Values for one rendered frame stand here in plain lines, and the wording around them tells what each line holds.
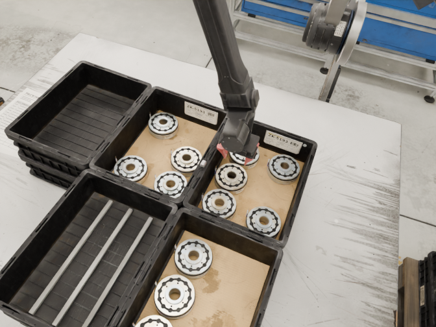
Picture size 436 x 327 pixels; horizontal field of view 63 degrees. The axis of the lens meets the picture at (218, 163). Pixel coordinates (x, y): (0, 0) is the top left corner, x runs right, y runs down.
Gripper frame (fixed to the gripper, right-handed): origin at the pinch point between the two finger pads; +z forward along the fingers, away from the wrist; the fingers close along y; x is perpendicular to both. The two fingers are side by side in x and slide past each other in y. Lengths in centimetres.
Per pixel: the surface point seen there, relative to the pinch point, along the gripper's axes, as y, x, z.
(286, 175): 15.9, 7.3, 8.9
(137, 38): -133, 159, 94
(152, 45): -117, 156, 94
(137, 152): -32.9, -1.9, 11.6
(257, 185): 8.3, 2.1, 11.9
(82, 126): -56, 0, 12
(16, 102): -96, 9, 24
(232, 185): 1.2, -3.5, 8.6
